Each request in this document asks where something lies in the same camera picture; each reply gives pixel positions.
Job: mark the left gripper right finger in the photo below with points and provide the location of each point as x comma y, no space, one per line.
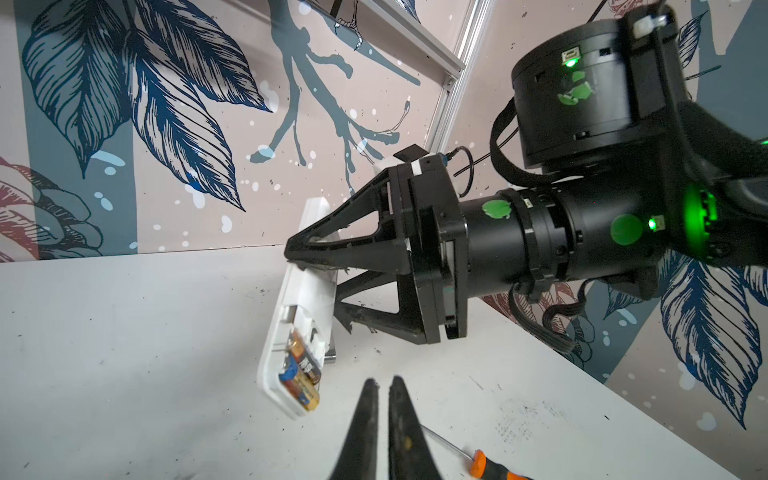
409,457

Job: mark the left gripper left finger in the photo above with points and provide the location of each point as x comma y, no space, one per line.
358,455

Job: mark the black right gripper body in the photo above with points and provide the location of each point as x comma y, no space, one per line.
438,246

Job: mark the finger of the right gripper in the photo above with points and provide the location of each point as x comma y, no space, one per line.
384,302
384,251

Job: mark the orange black screwdriver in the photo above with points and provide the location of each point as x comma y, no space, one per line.
480,465

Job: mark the white remote control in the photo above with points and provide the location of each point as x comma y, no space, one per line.
305,303

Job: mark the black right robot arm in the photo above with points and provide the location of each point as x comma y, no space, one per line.
609,165

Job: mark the battery in remote lower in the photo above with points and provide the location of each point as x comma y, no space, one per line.
298,384

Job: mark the battery in remote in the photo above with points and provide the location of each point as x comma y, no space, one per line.
303,357
298,384

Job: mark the battery in remote upper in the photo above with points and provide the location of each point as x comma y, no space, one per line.
303,357

